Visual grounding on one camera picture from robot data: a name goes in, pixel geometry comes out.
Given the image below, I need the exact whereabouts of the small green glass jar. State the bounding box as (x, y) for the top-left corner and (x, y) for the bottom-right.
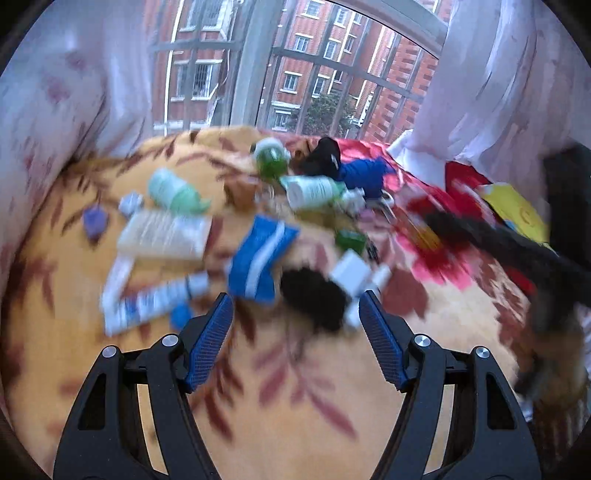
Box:
(335, 228), (366, 253)

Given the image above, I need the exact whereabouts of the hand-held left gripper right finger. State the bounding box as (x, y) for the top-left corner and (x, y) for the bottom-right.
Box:
(359, 290), (541, 480)

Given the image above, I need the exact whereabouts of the red yellow packet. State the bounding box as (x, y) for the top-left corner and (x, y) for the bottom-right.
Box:
(401, 198), (444, 253)

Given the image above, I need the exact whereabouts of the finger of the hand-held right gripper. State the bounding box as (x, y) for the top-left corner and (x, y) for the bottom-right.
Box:
(427, 210), (578, 305)

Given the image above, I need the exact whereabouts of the blue cloth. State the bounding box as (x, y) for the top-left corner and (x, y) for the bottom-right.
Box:
(339, 156), (393, 193)

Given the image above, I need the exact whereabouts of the black sock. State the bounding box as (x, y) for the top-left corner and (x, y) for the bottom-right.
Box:
(280, 267), (350, 331)

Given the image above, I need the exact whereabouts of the red brick building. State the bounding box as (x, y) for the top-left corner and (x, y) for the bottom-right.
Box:
(145, 0), (439, 141)

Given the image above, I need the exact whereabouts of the white rectangular box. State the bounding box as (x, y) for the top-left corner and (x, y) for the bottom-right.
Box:
(329, 248), (370, 296)

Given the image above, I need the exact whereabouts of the blue white packet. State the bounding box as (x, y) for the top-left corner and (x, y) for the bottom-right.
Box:
(228, 215), (299, 304)

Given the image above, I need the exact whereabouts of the small purple box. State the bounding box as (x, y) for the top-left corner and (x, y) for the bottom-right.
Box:
(82, 207), (108, 239)

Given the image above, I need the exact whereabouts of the person's right hand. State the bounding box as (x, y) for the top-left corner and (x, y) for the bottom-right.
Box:
(515, 305), (589, 407)

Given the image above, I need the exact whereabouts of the brown paper piece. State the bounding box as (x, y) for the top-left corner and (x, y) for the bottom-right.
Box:
(226, 177), (260, 209)

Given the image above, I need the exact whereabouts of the blue plastic cap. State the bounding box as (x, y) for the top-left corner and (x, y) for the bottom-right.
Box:
(170, 304), (193, 329)

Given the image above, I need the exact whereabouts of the small lilac round case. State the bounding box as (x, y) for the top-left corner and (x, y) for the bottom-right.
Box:
(119, 192), (144, 216)

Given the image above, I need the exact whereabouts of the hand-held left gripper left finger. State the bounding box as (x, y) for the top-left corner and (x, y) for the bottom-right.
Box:
(53, 292), (234, 480)

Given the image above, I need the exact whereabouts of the beige carton box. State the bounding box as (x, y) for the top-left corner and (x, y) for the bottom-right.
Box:
(117, 211), (213, 262)

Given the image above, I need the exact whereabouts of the green tree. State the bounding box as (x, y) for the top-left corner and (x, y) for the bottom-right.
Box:
(288, 92), (357, 136)

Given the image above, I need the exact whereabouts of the red cloth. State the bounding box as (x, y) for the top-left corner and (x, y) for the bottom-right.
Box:
(442, 161), (492, 197)

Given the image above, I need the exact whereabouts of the small white tube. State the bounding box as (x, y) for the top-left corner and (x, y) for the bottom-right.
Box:
(101, 256), (135, 310)

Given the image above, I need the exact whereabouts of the green glass bottle white cap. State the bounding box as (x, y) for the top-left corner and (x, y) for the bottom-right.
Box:
(252, 137), (291, 179)

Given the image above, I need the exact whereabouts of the white window frame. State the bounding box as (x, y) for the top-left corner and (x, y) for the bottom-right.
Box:
(148, 0), (448, 139)

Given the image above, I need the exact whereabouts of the mint green squeeze tube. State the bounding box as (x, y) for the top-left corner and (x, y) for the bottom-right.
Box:
(147, 168), (213, 216)

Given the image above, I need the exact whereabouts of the sheer white curtain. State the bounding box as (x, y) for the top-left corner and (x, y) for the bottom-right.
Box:
(411, 0), (591, 163)
(69, 0), (158, 153)

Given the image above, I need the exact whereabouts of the white blue toothpaste tube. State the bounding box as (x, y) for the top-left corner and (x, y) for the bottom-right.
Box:
(103, 272), (211, 336)

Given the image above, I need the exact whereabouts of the white pink floral rolled quilt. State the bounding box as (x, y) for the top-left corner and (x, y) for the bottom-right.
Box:
(0, 41), (112, 278)

